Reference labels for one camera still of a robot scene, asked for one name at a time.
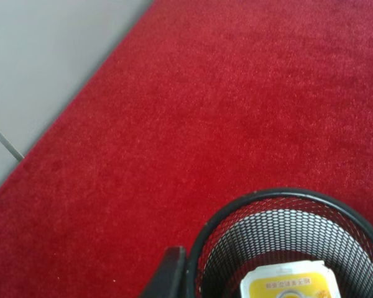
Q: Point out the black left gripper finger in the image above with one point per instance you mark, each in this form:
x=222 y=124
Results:
x=167 y=280

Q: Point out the small white milk carton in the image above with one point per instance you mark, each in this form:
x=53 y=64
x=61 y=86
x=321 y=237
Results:
x=294 y=279

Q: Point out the black mesh pen holder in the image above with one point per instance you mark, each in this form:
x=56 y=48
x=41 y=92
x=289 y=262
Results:
x=277 y=226

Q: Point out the red felt table cloth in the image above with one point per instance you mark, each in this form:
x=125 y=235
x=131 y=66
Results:
x=202 y=102

